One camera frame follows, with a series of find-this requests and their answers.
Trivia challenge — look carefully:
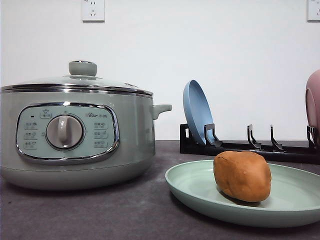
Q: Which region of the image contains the glass steamer lid green knob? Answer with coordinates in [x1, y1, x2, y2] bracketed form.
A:
[0, 60, 153, 96]

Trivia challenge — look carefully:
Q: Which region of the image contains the green plate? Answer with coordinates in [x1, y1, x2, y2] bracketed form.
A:
[164, 160, 320, 228]

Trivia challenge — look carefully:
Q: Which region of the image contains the black dish rack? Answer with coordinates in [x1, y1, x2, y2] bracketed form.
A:
[180, 123, 320, 165]

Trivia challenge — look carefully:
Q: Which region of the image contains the pink plate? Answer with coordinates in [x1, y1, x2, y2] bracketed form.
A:
[305, 69, 320, 148]

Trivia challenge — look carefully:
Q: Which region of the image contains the brown potato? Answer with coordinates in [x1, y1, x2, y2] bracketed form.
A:
[213, 151, 272, 203]

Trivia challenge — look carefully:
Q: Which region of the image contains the green electric steamer pot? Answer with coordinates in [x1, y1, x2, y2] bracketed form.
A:
[1, 90, 172, 191]

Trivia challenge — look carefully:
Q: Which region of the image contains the blue plate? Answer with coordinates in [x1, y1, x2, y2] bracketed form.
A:
[183, 79, 215, 144]

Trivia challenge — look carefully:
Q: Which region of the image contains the white wall socket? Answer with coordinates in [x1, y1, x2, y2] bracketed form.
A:
[81, 0, 106, 24]
[306, 0, 320, 23]

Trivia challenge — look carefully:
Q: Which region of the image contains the white wall socket left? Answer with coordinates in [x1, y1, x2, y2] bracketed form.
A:
[81, 0, 106, 24]

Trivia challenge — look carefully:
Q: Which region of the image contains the white wall socket right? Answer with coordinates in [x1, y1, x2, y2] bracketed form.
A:
[306, 0, 320, 23]

